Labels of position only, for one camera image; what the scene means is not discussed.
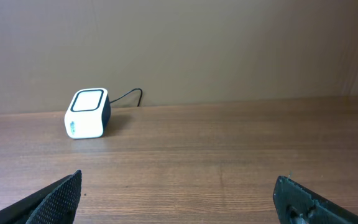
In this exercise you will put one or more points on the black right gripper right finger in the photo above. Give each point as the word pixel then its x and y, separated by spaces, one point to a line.
pixel 295 203

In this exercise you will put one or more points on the white barcode scanner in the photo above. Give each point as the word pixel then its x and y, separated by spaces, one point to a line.
pixel 88 114

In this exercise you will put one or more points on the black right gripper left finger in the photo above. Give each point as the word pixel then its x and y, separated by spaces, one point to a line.
pixel 54 204

